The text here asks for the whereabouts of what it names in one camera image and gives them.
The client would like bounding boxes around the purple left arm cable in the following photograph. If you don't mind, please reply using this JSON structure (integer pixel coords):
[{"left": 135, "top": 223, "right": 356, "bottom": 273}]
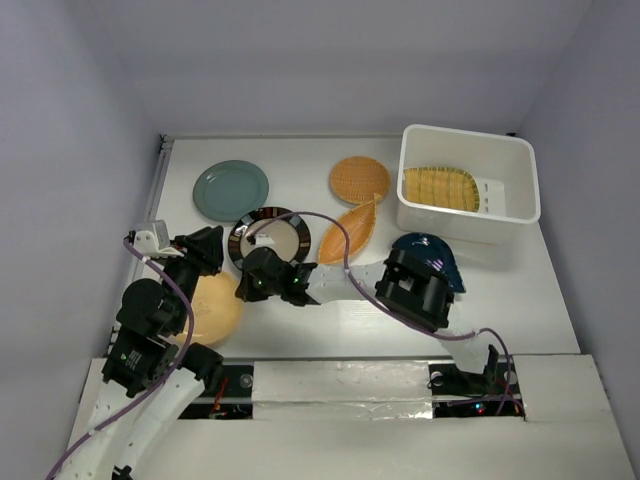
[{"left": 44, "top": 237, "right": 195, "bottom": 480}]

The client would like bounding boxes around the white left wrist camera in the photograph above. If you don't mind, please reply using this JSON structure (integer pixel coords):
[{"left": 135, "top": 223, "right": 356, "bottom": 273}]
[{"left": 129, "top": 220, "right": 176, "bottom": 258}]

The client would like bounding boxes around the plain orange round plate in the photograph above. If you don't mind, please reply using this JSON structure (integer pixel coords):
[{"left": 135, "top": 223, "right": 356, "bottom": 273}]
[{"left": 191, "top": 272, "right": 243, "bottom": 345}]

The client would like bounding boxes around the leaf shaped orange woven tray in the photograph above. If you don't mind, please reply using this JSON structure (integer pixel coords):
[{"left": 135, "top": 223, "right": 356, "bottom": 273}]
[{"left": 317, "top": 194, "right": 382, "bottom": 264}]

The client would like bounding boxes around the black rimmed beige plate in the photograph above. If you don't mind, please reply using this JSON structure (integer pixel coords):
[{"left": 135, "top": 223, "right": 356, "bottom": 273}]
[{"left": 227, "top": 207, "right": 311, "bottom": 269}]

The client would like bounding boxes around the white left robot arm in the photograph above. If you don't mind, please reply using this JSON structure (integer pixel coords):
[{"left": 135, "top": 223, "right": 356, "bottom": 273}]
[{"left": 48, "top": 221, "right": 224, "bottom": 479}]

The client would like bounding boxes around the round orange woven basket plate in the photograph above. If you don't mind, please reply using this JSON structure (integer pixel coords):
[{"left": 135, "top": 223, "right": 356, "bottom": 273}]
[{"left": 329, "top": 156, "right": 391, "bottom": 205}]

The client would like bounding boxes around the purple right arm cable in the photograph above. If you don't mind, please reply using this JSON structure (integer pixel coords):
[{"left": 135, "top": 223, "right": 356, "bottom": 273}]
[{"left": 249, "top": 212, "right": 526, "bottom": 416}]

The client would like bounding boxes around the white plastic bin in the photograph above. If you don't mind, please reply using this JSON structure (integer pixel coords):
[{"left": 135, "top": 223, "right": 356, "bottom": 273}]
[{"left": 396, "top": 124, "right": 541, "bottom": 244}]

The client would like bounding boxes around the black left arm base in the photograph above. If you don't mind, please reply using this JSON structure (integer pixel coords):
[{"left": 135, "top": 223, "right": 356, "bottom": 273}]
[{"left": 179, "top": 363, "right": 254, "bottom": 420}]

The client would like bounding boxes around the yellow green woven bamboo tray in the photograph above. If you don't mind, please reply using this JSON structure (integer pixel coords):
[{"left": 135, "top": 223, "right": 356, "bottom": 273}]
[{"left": 404, "top": 167, "right": 480, "bottom": 213}]

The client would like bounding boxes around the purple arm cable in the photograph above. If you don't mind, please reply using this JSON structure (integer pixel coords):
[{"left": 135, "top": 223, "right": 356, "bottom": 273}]
[
  {"left": 44, "top": 237, "right": 195, "bottom": 480},
  {"left": 249, "top": 212, "right": 526, "bottom": 416}
]

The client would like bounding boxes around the dark blue shell shaped plate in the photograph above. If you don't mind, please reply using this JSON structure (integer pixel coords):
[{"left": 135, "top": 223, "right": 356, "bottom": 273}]
[{"left": 392, "top": 233, "right": 466, "bottom": 294}]

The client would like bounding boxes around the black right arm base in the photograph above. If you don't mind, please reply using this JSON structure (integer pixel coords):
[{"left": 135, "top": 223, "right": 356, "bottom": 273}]
[{"left": 420, "top": 346, "right": 526, "bottom": 418}]

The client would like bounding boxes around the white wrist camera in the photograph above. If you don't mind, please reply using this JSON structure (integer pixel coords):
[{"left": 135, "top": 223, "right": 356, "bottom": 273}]
[
  {"left": 246, "top": 234, "right": 275, "bottom": 246},
  {"left": 129, "top": 220, "right": 176, "bottom": 258}
]

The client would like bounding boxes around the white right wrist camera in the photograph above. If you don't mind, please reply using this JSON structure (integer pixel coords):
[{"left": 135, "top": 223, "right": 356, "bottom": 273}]
[{"left": 246, "top": 234, "right": 275, "bottom": 246}]

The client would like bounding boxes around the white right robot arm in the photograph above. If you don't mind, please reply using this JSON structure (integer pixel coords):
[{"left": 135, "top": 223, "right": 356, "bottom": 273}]
[{"left": 214, "top": 247, "right": 499, "bottom": 397}]

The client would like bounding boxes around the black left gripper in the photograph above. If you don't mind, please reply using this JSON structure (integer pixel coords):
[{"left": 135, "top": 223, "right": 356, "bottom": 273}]
[{"left": 162, "top": 223, "right": 224, "bottom": 331}]

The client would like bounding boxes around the teal round ceramic plate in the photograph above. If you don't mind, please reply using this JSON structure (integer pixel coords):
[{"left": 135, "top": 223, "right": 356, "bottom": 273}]
[{"left": 192, "top": 160, "right": 269, "bottom": 222}]

